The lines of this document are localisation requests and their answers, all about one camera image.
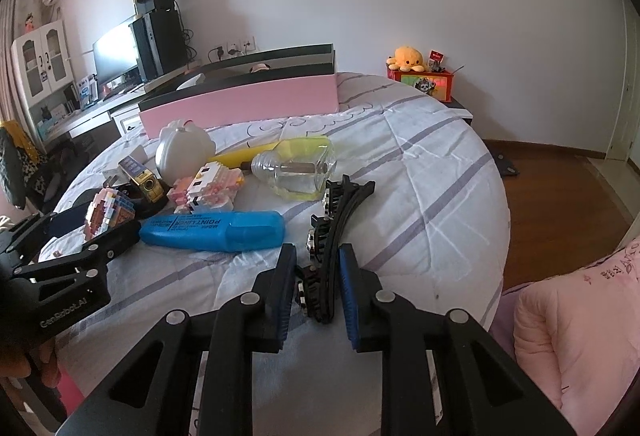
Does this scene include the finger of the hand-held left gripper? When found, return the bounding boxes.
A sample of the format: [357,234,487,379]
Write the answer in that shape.
[0,212,59,268]
[11,219,143,285]

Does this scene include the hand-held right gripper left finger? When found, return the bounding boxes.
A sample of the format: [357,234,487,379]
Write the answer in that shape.
[70,243,298,436]

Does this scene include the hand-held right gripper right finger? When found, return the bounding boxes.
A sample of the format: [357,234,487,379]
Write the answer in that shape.
[337,243,577,436]

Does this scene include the colourful block toy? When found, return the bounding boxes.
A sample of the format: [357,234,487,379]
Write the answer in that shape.
[84,186,139,243]

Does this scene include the gold black small device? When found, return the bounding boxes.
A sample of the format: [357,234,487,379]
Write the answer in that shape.
[131,170,163,203]

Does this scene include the black curved plastic track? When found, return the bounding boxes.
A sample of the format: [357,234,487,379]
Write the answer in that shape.
[295,174,376,325]

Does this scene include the blue highlighter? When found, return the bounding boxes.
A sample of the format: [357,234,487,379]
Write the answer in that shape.
[139,210,287,253]

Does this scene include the pink white block figure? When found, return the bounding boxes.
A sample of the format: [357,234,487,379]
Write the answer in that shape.
[166,165,246,216]

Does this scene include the white shell-shaped container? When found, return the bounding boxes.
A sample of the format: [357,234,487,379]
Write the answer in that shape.
[155,119,217,181]

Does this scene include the clear glass bulb bottle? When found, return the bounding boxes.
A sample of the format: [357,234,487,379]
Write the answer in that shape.
[250,136,335,203]

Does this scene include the pink storage box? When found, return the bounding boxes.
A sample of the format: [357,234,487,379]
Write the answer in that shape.
[138,43,342,140]

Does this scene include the person's left hand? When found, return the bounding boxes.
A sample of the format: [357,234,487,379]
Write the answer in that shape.
[0,336,61,392]

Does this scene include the dark flat card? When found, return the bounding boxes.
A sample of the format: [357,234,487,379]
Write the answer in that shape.
[47,201,103,248]

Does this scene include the black charging dock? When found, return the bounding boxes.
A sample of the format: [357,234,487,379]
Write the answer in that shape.
[125,183,172,220]

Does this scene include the chair with patterned clothes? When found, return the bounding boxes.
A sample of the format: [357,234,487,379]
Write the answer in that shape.
[0,119,68,213]

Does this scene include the white desk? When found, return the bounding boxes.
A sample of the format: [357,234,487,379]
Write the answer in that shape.
[35,80,153,153]

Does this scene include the white striped printed blanket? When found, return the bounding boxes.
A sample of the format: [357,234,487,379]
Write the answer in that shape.
[37,71,512,436]

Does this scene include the yellow highlighter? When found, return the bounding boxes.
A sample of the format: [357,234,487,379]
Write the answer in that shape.
[209,135,333,168]

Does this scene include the blue white packages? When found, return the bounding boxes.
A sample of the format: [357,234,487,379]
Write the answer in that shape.
[74,73,99,111]

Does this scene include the white glass-door cabinet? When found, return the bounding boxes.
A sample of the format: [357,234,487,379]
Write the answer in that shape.
[10,19,77,119]

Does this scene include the computer monitor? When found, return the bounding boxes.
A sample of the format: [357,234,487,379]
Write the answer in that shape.
[92,15,142,88]

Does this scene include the striped curtain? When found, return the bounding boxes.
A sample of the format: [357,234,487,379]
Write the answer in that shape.
[0,0,47,122]

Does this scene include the black computer tower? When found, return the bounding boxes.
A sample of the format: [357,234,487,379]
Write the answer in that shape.
[128,8,189,83]

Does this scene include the dark nightstand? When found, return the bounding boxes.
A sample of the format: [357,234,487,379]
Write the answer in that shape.
[444,95,475,121]

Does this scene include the red printed box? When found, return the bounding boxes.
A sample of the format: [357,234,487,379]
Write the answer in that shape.
[385,63,457,103]

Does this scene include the pink quilt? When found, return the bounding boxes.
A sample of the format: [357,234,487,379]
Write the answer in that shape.
[489,236,640,436]

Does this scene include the yellow octopus plush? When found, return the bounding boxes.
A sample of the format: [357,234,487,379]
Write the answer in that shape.
[387,46,427,72]

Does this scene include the white door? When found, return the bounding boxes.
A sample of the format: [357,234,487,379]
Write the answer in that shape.
[606,0,640,163]

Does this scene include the white wall sockets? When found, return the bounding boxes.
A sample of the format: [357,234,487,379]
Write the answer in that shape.
[206,35,259,63]

